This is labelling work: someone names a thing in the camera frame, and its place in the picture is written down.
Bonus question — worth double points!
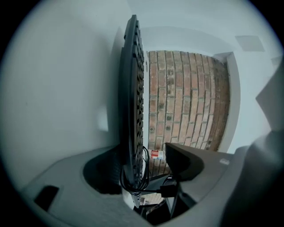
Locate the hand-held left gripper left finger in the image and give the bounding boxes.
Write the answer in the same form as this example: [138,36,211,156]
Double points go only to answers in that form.
[22,145,156,227]

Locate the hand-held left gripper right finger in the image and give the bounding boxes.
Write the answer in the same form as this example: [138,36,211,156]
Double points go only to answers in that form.
[155,130,278,227]

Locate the black cable with plug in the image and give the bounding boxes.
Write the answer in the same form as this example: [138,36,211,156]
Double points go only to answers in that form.
[119,145,179,220]

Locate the black keyboard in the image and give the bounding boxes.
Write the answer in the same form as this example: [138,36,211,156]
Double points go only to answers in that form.
[118,14,150,196]

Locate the small red white box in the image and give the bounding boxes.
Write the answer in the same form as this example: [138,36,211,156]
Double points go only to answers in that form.
[150,149,165,160]

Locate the white ceiling vent panel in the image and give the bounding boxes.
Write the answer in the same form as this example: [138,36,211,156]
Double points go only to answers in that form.
[235,35,266,52]

